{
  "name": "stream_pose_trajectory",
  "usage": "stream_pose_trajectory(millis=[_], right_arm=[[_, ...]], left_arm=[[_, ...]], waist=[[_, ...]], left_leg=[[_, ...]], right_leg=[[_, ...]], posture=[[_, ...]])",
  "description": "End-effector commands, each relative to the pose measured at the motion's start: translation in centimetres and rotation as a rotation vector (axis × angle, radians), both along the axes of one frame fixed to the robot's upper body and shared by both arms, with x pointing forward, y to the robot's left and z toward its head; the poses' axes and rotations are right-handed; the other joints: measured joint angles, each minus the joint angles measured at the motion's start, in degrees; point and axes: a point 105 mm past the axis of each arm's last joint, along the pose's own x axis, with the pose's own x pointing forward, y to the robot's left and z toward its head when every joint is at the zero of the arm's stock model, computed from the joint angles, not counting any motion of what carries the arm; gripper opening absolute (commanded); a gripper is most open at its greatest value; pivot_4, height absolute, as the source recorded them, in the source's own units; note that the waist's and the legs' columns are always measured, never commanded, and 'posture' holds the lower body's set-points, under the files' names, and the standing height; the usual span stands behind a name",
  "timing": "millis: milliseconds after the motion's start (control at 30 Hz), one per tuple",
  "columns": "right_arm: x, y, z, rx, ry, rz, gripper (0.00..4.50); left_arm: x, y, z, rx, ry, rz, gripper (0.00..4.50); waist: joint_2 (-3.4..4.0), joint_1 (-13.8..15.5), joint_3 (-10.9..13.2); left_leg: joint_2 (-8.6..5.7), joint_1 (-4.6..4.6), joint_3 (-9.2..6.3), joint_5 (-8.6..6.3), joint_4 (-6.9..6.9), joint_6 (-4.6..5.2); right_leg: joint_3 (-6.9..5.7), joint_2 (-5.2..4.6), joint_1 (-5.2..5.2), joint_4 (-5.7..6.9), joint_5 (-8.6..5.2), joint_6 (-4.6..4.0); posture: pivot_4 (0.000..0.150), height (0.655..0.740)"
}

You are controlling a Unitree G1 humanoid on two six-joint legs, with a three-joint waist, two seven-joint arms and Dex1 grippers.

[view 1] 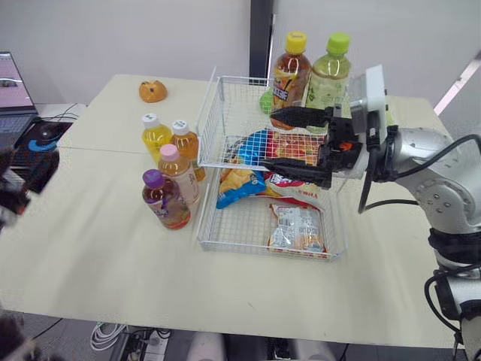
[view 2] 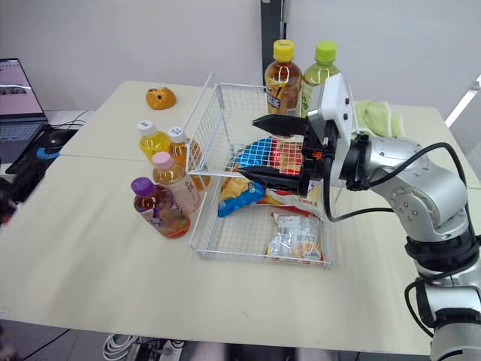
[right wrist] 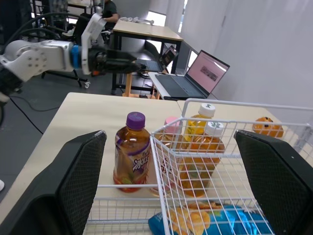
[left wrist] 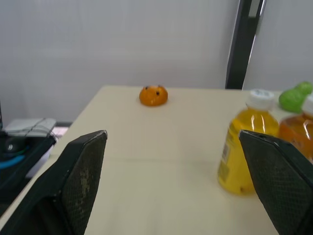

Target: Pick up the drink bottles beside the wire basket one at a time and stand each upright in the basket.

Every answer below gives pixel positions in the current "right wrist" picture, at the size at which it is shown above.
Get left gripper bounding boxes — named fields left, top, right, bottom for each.
left=88, top=47, right=147, bottom=74

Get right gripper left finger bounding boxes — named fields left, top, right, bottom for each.
left=0, top=130, right=108, bottom=235

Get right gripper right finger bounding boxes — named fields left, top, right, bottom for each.
left=233, top=129, right=313, bottom=235

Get pale drink bottle pink cap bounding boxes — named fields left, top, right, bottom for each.
left=146, top=116, right=182, bottom=197

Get open dark laptop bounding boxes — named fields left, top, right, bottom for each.
left=135, top=45, right=179, bottom=73

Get tan table black legs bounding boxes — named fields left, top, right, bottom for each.
left=111, top=20, right=184, bottom=95

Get person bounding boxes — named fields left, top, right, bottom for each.
left=100, top=0, right=121, bottom=31

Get orange round toy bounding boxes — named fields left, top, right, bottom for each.
left=252, top=117, right=285, bottom=141

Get blue and yellow chips bag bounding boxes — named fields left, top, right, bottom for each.
left=147, top=201, right=275, bottom=235

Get open laptop pink screen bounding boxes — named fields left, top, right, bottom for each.
left=154, top=49, right=231, bottom=100

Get tea bottle purple cap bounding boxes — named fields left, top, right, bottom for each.
left=112, top=111, right=152, bottom=193

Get orange tea bottle white cap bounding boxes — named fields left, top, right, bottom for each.
left=179, top=120, right=226, bottom=199

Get yellow juice bottle white cap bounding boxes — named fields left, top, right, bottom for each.
left=183, top=103, right=217, bottom=143

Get white two-tier wire basket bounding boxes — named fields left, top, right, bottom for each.
left=85, top=97, right=313, bottom=235

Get black floor cable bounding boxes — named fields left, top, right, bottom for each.
left=9, top=96, right=62, bottom=135

